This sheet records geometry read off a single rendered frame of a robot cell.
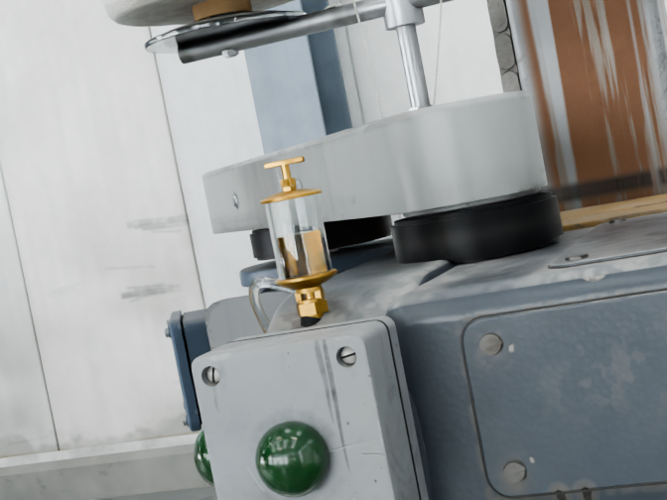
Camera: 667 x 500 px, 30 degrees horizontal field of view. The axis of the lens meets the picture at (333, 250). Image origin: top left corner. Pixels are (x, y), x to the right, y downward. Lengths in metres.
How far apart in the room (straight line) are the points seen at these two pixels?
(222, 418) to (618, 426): 0.16
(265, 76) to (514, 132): 4.97
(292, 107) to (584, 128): 4.59
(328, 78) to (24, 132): 1.70
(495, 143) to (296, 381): 0.20
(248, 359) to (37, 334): 6.29
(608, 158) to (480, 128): 0.38
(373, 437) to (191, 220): 5.80
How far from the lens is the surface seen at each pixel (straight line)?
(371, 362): 0.48
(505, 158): 0.63
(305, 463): 0.48
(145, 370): 6.50
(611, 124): 1.00
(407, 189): 0.64
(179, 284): 6.34
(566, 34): 1.00
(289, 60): 5.56
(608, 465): 0.52
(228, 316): 0.98
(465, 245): 0.63
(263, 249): 1.01
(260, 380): 0.49
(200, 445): 0.52
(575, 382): 0.51
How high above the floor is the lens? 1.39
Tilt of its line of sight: 3 degrees down
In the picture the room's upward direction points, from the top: 11 degrees counter-clockwise
